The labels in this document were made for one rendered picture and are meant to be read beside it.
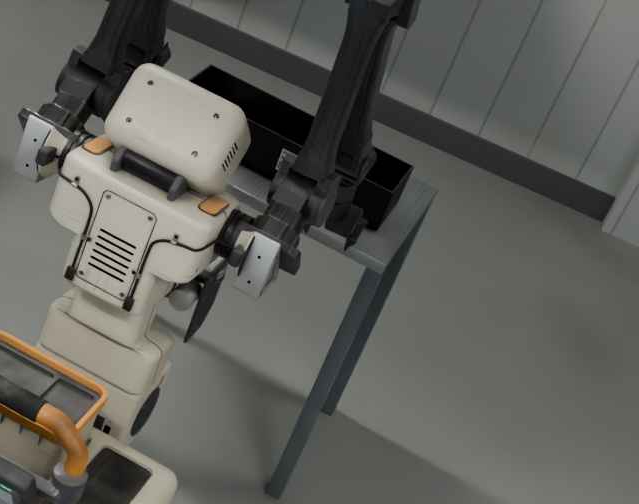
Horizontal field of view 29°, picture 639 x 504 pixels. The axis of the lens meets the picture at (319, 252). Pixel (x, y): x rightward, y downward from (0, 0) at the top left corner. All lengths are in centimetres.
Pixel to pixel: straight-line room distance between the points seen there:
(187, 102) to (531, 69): 317
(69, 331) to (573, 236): 314
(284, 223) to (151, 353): 36
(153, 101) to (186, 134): 8
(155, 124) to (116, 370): 49
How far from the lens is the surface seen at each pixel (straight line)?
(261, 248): 208
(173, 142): 206
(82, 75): 228
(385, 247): 294
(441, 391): 396
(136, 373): 229
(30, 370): 211
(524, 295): 461
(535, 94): 516
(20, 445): 205
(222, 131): 205
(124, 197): 208
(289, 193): 215
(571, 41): 507
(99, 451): 216
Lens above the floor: 231
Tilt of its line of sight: 32 degrees down
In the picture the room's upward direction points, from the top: 23 degrees clockwise
